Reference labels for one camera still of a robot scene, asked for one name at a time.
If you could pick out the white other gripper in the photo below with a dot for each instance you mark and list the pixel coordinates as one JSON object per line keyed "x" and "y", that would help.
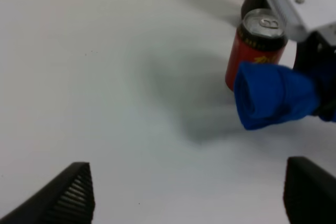
{"x": 311, "y": 23}

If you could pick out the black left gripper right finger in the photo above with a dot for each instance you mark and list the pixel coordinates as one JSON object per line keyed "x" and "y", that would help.
{"x": 309, "y": 192}

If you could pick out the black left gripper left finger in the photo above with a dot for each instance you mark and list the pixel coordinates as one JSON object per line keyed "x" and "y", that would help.
{"x": 68, "y": 198}

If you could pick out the blue towel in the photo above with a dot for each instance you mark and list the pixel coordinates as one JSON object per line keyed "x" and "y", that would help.
{"x": 268, "y": 94}

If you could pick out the red herbal tea can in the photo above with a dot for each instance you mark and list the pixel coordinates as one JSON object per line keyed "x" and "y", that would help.
{"x": 258, "y": 39}

